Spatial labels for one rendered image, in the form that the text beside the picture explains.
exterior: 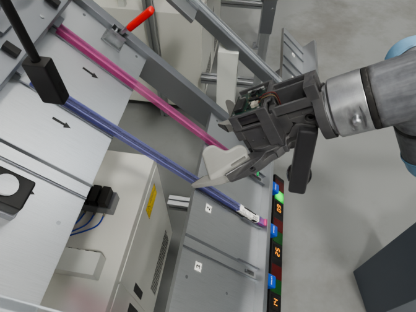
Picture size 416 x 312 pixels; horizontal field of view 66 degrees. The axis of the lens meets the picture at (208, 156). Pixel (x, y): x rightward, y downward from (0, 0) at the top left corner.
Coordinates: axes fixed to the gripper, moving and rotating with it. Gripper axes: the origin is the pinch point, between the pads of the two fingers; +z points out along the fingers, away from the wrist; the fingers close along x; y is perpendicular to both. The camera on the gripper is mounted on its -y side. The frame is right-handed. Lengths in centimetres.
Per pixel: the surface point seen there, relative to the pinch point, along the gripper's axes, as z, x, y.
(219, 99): 21, -50, -14
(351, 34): -10, -216, -74
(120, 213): 37.8, -5.5, -14.1
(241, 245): 4.5, 1.5, -21.8
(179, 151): 75, -81, -48
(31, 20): 9.4, 2.4, 28.8
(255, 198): 3.9, -10.9, -21.8
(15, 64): 9.0, 9.2, 25.7
